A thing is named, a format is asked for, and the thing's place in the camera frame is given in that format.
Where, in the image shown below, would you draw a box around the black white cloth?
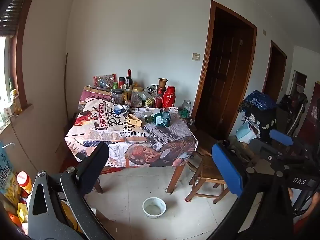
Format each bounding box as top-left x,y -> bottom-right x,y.
249,110 -> 278,136

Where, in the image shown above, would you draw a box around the pink printed bag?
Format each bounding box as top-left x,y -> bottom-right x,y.
79,86 -> 113,111

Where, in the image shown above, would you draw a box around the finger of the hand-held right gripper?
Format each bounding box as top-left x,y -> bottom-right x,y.
269,129 -> 317,158
250,139 -> 310,168

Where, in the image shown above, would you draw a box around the wooden door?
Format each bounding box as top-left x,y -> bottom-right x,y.
194,0 -> 257,141
262,40 -> 287,103

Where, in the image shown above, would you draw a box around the plastic jar black lid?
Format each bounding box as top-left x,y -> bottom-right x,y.
111,88 -> 125,105

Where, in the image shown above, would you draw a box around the white bowl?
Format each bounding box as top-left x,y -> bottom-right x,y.
142,197 -> 167,219

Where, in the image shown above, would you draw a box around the thin wooden stick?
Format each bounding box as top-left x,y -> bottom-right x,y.
64,52 -> 70,128

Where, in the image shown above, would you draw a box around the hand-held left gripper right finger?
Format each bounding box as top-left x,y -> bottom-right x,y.
209,144 -> 294,240

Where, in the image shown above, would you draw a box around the blue printed plastic bag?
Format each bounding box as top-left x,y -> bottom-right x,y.
0,142 -> 16,196

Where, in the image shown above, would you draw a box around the orange jar red white lid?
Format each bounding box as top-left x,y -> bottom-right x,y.
17,171 -> 33,196

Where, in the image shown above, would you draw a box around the red flat box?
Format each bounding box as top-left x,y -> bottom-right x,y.
100,166 -> 123,176

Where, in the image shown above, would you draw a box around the red snack bag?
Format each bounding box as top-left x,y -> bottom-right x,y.
93,73 -> 117,90

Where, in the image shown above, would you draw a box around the small cardboard box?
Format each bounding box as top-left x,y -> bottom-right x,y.
128,114 -> 146,131

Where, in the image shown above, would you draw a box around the white cable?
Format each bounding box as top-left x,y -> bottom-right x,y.
7,114 -> 38,173

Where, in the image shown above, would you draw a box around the hanging dark clothes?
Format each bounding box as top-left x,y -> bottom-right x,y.
278,92 -> 308,136

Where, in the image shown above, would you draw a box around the red panel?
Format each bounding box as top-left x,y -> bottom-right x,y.
298,81 -> 320,146

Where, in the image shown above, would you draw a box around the orange plastic bag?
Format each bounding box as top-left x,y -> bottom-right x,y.
7,200 -> 31,231

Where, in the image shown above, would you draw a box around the window blind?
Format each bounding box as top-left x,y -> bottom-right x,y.
0,0 -> 28,38

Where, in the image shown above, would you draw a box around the red thermos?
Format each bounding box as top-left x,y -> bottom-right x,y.
162,86 -> 177,108

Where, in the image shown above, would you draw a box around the person's right hand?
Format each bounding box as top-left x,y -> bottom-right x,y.
287,187 -> 320,234

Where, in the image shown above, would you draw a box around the small wooden stool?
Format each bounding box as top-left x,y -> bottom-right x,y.
188,127 -> 213,157

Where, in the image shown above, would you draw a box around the light blue plastic bag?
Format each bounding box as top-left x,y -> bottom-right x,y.
236,122 -> 257,144

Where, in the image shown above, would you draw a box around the yellow oil bottle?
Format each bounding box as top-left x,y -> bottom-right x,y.
11,88 -> 22,115

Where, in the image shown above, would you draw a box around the red sauce bottle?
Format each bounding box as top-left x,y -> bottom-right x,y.
154,87 -> 163,108

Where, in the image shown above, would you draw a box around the green packet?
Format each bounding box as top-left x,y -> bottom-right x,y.
153,112 -> 172,128

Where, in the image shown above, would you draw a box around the wooden window frame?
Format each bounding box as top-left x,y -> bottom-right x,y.
12,0 -> 42,117

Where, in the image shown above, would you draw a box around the blue patterned cloth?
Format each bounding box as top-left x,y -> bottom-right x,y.
238,90 -> 277,112

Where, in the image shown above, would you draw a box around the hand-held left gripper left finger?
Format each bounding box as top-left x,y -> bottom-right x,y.
27,142 -> 115,240

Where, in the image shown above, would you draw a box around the wine bottle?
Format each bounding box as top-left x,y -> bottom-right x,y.
125,69 -> 133,90

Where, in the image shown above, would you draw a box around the clear glass bottle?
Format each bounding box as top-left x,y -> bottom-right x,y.
0,97 -> 11,128

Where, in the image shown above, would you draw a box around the table with printed tablecloth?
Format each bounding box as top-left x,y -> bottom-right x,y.
64,100 -> 199,168

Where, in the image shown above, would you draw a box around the plastic jar gold lid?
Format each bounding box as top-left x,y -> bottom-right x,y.
131,87 -> 144,108

